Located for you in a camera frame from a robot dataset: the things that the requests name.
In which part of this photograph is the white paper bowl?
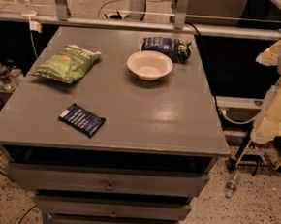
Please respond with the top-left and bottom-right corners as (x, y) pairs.
(127, 50), (173, 80)

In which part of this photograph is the dark blue rxbar wrapper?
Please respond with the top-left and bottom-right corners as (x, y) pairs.
(58, 103), (106, 139)

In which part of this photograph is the grey drawer cabinet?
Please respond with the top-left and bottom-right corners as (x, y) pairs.
(0, 19), (239, 224)

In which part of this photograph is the dark blue snack bag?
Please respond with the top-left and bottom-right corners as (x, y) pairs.
(140, 36), (192, 64)

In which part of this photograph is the green chip bag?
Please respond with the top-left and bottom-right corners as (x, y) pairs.
(34, 45), (102, 84)

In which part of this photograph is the top grey drawer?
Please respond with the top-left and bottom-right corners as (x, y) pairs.
(6, 163), (209, 197)

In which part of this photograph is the plastic bottle on floor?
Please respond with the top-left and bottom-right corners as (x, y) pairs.
(226, 171), (239, 198)

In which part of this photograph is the middle grey drawer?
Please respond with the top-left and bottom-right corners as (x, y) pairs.
(33, 195), (191, 221)

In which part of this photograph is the clear water bottle left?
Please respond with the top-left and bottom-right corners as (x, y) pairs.
(0, 61), (16, 91)

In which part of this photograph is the white cable right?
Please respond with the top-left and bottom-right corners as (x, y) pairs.
(218, 104), (265, 127)

